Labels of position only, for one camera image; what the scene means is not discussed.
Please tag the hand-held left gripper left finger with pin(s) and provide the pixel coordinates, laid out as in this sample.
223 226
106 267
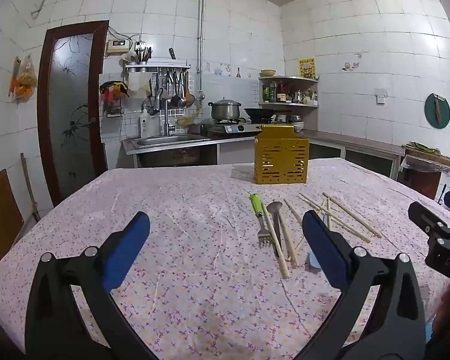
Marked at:
124 249

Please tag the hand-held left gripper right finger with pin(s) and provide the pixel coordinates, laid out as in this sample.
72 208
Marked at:
324 249

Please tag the bunch of wooden chopsticks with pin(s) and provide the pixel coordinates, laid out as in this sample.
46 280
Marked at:
356 232

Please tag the yellow perforated utensil holder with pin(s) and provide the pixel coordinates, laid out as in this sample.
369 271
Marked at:
281 157

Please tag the plastic covered side table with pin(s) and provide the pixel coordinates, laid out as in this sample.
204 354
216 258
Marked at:
427 172

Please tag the metal spoon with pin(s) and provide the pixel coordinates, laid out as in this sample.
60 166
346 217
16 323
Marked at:
274 207

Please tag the green vegetables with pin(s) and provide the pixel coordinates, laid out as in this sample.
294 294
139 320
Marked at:
422 147

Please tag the pink floral tablecloth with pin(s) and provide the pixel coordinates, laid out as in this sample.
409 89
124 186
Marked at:
195 270

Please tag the aluminium glass cabinet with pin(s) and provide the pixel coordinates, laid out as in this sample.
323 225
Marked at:
363 161

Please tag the round green cutting board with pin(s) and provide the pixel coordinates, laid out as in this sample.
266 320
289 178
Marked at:
431 112

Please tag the brown kitchen counter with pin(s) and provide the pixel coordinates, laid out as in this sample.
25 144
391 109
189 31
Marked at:
352 139

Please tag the wooden stick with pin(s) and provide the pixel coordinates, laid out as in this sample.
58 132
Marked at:
29 183

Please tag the stainless steel sink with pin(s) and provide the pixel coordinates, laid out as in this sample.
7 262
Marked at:
165 140

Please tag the brown wooden board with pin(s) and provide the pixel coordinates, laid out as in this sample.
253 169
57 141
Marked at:
0 217

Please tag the stack of bowls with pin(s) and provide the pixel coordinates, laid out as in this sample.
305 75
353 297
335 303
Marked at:
293 123

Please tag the metal faucet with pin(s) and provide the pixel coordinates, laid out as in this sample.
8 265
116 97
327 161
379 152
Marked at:
167 120

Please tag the brown frosted glass door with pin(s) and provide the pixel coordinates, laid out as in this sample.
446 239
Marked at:
71 120

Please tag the black wok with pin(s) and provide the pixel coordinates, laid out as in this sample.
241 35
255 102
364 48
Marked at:
258 112

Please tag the metal teapot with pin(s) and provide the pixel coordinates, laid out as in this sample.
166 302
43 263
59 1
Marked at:
299 97

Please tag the steel gas stove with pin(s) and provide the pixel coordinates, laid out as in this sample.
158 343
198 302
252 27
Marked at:
228 127

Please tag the hanging black ladle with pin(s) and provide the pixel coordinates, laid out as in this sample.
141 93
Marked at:
175 99

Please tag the red cap bottle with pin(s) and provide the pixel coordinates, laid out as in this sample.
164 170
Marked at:
281 95

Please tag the white hanging towel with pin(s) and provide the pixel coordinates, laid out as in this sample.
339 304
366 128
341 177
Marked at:
138 84

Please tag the dark sauce bottle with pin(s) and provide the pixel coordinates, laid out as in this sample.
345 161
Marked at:
272 92

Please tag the hanging wooden spatula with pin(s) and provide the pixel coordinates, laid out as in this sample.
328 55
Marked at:
189 95

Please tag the green bottle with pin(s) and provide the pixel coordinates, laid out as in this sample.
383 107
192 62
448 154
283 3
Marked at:
266 93

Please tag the steel pot with lid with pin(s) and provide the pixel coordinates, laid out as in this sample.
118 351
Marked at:
225 110

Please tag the beige bowl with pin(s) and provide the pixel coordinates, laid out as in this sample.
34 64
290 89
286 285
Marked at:
268 73

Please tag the hanging plastic bags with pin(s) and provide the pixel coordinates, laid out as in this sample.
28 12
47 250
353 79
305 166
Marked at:
25 82

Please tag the corner wall shelf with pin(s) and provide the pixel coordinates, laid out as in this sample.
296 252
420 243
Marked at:
311 114

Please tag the wall stickers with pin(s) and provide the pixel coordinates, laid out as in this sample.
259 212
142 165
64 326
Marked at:
348 66

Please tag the yellow wall poster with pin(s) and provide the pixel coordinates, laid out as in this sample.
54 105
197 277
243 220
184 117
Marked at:
306 68

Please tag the metal wall rack shelf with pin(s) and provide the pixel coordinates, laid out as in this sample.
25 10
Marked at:
157 66

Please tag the cream electric wall box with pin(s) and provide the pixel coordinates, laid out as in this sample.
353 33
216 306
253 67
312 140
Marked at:
118 46

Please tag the grey wall pipe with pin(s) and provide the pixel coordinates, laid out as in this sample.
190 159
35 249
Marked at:
200 37

